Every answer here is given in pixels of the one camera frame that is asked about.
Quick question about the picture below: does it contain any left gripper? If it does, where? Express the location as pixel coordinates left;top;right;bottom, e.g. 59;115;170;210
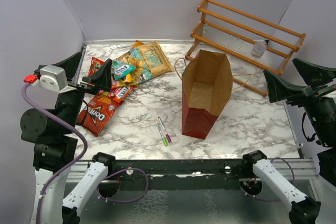
53;50;111;133

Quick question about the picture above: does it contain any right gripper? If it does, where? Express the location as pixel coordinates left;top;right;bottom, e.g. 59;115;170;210
265;55;336;144

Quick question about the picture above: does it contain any teal white snack bag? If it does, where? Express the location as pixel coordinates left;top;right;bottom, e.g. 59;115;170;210
111;60;136;80

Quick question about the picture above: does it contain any colourful orange candy bag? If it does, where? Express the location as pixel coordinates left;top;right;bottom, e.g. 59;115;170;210
99;86;134;103

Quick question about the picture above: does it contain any red doritos chip bag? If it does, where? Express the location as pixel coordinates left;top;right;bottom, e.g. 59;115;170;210
77;94;123;137

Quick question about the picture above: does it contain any yellow kettle chips bag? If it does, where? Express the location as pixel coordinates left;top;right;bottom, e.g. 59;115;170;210
134;40;143;47

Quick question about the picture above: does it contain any gold foil snack bag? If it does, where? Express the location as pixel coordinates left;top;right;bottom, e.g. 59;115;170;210
118;40;174;86

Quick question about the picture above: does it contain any red brown paper bag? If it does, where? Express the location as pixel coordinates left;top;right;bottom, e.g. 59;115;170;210
176;50;234;140

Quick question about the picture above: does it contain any red cheez-it snack bag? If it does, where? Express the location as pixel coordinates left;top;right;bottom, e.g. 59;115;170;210
88;57;104;76

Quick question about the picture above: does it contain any yellow m&m's packet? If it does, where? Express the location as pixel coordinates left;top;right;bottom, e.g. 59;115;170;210
121;72;135;83

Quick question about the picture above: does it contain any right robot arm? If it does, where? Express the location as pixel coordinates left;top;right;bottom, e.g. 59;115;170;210
239;58;335;223

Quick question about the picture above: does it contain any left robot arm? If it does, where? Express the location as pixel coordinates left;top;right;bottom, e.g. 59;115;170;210
20;52;116;223

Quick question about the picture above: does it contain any clear plastic cup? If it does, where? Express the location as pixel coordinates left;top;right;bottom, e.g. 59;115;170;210
251;41;267;58

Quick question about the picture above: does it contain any wooden shelf rack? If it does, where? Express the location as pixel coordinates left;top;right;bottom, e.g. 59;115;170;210
185;0;307;98

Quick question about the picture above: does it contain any green cap marker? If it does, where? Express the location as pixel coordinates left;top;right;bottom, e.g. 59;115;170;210
155;119;168;146

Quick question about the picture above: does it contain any purple cap marker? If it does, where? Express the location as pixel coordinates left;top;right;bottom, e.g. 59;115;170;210
158;117;172;143

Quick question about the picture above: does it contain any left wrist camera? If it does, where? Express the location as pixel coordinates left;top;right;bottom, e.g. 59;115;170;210
24;65;68;93

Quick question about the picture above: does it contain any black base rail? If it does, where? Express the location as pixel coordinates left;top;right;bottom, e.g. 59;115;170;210
86;153;279;190

